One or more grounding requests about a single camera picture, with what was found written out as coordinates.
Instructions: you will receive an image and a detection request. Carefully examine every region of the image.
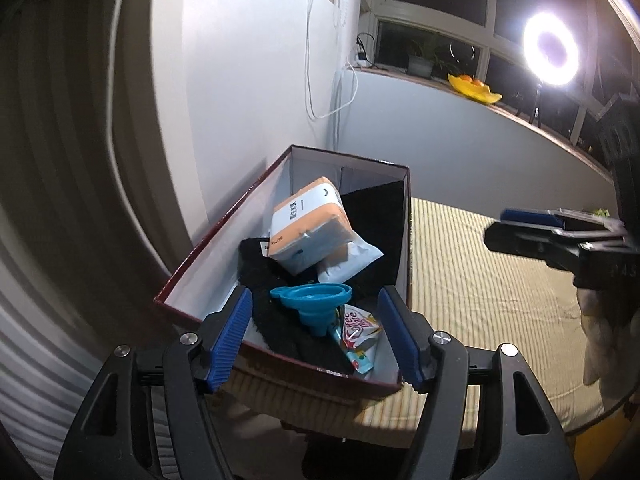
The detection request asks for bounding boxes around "orange white tissue pack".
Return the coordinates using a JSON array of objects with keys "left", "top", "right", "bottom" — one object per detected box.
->
[{"left": 268, "top": 176, "right": 353, "bottom": 275}]

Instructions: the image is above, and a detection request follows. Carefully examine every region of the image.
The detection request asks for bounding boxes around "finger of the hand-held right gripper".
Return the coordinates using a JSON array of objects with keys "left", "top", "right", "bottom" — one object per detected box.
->
[
  {"left": 484, "top": 223, "right": 592, "bottom": 272},
  {"left": 500, "top": 207, "right": 626, "bottom": 235}
]

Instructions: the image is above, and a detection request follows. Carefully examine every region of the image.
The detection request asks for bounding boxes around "white wipes packet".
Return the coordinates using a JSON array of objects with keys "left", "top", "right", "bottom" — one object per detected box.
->
[{"left": 317, "top": 240, "right": 385, "bottom": 285}]

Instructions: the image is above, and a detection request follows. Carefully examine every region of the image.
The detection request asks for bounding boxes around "white power strip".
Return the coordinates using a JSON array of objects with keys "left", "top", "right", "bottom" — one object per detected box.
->
[{"left": 352, "top": 32, "right": 377, "bottom": 68}]

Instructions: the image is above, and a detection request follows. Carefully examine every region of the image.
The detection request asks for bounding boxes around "potted plant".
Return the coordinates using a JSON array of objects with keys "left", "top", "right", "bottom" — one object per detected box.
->
[{"left": 406, "top": 35, "right": 461, "bottom": 79}]

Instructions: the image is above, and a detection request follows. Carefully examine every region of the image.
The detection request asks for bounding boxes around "black fuzzy cloth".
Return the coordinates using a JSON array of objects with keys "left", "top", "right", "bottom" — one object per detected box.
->
[{"left": 237, "top": 236, "right": 356, "bottom": 376}]

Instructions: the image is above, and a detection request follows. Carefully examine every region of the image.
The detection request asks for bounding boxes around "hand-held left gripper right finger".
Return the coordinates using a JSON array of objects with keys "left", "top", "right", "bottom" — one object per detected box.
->
[{"left": 377, "top": 286, "right": 583, "bottom": 480}]

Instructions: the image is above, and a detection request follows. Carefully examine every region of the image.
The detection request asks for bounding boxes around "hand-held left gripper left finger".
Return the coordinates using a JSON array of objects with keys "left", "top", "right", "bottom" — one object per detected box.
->
[{"left": 52, "top": 285, "right": 253, "bottom": 480}]

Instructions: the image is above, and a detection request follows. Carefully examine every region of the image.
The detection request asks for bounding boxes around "red cardboard box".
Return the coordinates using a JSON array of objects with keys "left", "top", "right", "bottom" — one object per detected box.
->
[{"left": 153, "top": 144, "right": 413, "bottom": 403}]

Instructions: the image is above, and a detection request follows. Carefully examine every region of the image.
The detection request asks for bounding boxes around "ring light stand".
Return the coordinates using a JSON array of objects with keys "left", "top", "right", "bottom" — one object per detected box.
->
[{"left": 527, "top": 82, "right": 547, "bottom": 128}]

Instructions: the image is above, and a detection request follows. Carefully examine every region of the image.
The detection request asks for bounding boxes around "colourful snack packet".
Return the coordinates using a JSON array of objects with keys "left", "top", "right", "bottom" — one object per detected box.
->
[{"left": 327, "top": 304, "right": 385, "bottom": 378}]

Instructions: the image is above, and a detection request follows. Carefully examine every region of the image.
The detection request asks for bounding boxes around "window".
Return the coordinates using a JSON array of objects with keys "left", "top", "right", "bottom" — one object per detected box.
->
[{"left": 360, "top": 0, "right": 621, "bottom": 146}]

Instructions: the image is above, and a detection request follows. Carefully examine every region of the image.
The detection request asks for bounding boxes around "thick white cable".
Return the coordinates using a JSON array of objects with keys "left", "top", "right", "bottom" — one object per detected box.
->
[{"left": 106, "top": 0, "right": 151, "bottom": 241}]

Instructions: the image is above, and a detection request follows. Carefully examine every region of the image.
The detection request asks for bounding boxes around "yellow dish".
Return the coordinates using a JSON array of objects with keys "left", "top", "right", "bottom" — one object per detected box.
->
[{"left": 447, "top": 74, "right": 502, "bottom": 106}]

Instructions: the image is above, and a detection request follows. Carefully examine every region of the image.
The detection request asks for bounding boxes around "grey striped cloth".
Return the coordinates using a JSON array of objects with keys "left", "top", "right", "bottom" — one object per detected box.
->
[{"left": 0, "top": 200, "right": 171, "bottom": 480}]

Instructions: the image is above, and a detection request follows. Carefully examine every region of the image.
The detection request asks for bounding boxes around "beige striped mat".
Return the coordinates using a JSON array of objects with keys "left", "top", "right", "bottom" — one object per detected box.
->
[{"left": 225, "top": 197, "right": 621, "bottom": 451}]

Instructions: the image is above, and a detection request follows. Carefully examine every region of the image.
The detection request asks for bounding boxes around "black speaker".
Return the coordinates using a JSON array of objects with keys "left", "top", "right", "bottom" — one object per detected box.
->
[{"left": 597, "top": 92, "right": 640, "bottom": 166}]

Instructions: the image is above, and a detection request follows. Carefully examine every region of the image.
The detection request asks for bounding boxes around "person's right hand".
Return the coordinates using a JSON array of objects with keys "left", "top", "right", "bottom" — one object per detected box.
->
[{"left": 575, "top": 285, "right": 640, "bottom": 401}]

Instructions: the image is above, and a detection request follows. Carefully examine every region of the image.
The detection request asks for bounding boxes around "blue silicone funnel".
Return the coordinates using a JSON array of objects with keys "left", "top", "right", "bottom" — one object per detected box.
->
[{"left": 270, "top": 283, "right": 353, "bottom": 339}]

